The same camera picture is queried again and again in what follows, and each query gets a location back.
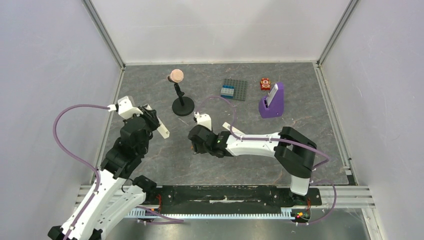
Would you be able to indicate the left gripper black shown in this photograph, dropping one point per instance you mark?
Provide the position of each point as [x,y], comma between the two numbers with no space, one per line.
[150,116]

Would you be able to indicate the white remote control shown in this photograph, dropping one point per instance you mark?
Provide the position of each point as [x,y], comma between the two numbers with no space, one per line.
[164,132]

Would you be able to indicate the white remote battery cover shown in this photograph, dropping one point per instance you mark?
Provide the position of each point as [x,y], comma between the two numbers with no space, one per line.
[228,127]

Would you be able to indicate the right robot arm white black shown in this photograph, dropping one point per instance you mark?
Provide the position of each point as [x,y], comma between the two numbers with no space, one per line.
[294,151]

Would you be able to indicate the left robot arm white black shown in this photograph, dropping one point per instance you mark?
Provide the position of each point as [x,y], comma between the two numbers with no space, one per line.
[95,217]

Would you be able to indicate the black stand with pink ball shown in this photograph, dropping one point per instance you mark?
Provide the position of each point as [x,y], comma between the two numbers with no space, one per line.
[183,105]

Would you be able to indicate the blue white lego bricks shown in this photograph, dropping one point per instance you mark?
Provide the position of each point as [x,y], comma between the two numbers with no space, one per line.
[227,92]

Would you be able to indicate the grey lego baseplate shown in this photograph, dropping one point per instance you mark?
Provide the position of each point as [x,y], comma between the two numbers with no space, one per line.
[240,88]

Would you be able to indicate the red toy figure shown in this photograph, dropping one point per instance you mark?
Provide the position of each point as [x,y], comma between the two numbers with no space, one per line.
[265,84]

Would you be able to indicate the white device in holder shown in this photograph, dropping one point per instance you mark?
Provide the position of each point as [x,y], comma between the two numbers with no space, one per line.
[271,94]

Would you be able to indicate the purple holder stand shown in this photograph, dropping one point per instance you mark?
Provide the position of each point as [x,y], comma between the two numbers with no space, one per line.
[277,106]

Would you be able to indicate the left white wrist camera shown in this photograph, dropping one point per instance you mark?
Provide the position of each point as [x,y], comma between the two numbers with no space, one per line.
[125,108]

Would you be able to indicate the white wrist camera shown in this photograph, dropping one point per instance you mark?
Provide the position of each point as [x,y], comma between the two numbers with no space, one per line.
[125,108]
[203,119]

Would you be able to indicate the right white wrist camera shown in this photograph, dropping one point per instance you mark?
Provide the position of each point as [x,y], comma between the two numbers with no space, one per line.
[203,119]

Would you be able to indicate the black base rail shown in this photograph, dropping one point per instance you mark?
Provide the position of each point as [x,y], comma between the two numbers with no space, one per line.
[228,199]

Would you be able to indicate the white cable duct strip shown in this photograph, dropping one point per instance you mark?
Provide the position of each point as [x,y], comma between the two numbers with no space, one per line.
[285,214]

